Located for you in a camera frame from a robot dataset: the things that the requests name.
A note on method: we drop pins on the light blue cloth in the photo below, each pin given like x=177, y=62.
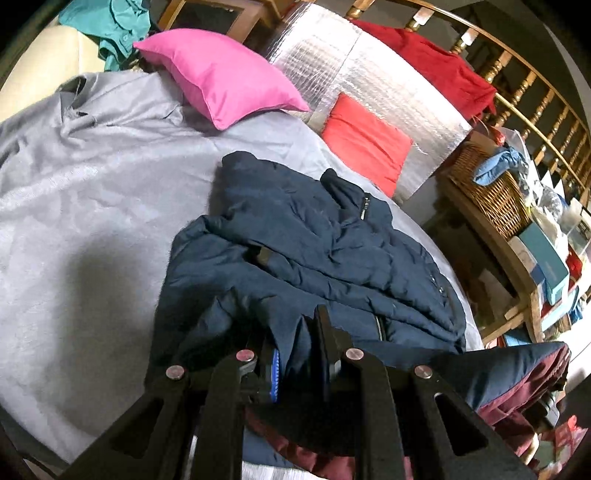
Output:
x=505, y=159

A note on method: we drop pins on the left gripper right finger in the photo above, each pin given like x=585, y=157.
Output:
x=401, y=424

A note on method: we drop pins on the wooden side table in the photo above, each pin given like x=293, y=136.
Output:
x=525, y=308

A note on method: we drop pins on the grey bed blanket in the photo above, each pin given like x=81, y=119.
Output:
x=96, y=182

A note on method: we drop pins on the teal shirt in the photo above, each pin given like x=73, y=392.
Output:
x=115, y=25

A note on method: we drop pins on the silver foil insulation mat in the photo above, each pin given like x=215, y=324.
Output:
x=325, y=55

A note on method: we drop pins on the wicker basket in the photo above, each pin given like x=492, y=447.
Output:
x=500, y=202

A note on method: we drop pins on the navy blue puffer jacket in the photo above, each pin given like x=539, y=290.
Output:
x=276, y=246

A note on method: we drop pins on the teal shoe box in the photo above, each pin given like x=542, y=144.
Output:
x=553, y=268

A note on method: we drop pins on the cream sofa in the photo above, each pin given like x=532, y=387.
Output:
x=57, y=54

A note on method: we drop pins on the pink pillow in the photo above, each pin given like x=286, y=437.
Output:
x=222, y=79

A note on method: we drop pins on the red-orange pillow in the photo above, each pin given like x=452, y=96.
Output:
x=366, y=144

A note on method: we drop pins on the wooden stair railing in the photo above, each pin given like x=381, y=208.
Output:
x=507, y=45

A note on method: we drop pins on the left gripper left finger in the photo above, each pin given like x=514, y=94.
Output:
x=188, y=424

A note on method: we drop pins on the red cloth on railing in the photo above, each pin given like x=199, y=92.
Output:
x=468, y=92

